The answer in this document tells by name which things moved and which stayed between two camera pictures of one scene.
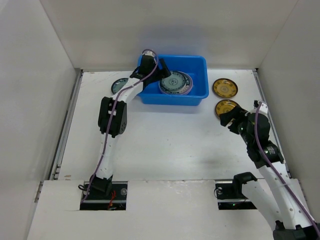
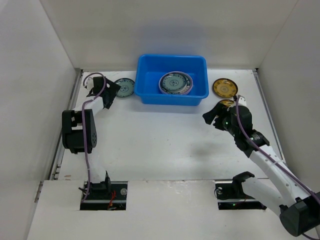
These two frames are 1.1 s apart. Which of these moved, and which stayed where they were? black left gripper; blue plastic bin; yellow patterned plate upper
Moved: black left gripper
Stayed: yellow patterned plate upper; blue plastic bin
